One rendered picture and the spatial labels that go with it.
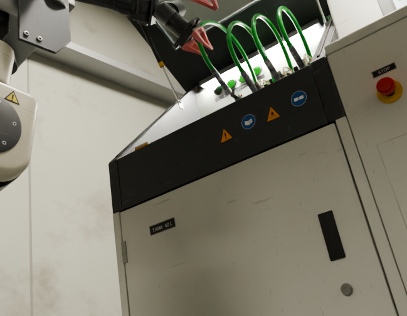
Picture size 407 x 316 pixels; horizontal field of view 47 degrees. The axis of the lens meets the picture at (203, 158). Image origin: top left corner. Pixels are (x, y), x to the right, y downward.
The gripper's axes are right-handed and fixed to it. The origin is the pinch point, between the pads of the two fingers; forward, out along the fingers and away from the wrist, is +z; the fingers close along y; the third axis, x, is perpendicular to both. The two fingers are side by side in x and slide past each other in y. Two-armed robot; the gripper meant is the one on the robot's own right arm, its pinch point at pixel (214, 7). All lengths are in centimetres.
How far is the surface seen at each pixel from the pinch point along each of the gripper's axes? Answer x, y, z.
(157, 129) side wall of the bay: 48, 2, 16
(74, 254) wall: 187, 27, 45
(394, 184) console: -25, -37, 51
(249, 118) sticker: 0.3, -22.1, 26.3
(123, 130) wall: 191, 129, 12
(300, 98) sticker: -12.8, -20.4, 29.6
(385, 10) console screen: -28.2, 22.0, 32.2
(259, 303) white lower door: 8, -55, 55
